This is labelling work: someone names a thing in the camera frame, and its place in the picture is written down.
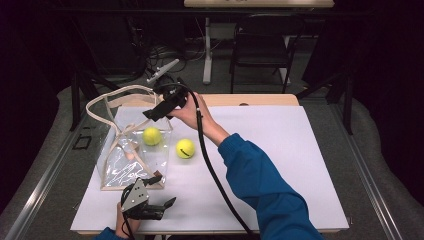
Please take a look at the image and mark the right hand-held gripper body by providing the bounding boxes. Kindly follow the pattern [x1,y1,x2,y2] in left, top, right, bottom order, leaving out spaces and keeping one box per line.
[146,58,189,110]

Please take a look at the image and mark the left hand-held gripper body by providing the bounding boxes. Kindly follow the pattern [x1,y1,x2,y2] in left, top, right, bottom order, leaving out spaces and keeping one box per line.
[120,178,166,221]

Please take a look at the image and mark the plain yellow tennis ball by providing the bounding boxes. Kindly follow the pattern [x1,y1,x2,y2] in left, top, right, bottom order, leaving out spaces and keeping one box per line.
[142,126,163,147]

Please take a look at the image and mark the clear plastic bag beige straps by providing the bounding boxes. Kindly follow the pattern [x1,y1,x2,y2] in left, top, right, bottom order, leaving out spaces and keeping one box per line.
[85,84,174,192]

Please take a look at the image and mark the yellow tennis ball black mark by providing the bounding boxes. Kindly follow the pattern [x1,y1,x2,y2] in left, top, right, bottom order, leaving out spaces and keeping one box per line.
[175,138,196,160]

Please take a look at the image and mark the person's right hand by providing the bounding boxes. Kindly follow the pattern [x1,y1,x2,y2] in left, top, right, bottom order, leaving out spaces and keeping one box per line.
[167,92,215,132]

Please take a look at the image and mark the person's left hand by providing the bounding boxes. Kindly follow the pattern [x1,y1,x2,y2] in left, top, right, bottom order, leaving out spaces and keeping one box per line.
[115,201,142,240]

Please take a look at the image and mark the white desk with wooden top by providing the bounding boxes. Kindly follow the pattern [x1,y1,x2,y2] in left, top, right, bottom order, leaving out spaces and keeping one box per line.
[183,0,335,85]

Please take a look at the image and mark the black metal stand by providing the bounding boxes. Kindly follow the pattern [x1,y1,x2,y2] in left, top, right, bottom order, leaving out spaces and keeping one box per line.
[68,19,118,132]
[296,69,354,136]

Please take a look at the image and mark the black folding chair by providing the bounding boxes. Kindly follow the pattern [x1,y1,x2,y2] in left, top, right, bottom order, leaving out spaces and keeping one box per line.
[229,13,306,94]

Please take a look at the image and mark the white table sheet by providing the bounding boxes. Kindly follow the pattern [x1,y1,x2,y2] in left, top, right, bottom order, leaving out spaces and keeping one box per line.
[70,105,350,232]

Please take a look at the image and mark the left hand-held gripper black cable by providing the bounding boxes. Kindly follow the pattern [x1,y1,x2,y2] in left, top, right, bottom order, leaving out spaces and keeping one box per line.
[120,189,137,240]

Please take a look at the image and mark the hand-held gripper black cable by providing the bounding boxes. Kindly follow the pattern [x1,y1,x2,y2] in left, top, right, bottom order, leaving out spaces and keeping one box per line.
[120,189,137,240]
[154,82,257,239]

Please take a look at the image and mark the right hand-held gripper black cable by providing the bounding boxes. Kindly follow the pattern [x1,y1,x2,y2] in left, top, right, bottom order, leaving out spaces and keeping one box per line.
[154,82,257,239]

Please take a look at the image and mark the bundle of floor cables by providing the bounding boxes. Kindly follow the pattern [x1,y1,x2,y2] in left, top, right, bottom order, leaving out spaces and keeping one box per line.
[146,43,208,74]

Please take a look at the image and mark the grey metal floor rail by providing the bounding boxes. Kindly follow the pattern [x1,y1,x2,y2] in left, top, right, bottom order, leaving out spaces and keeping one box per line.
[333,103,404,240]
[4,116,84,240]

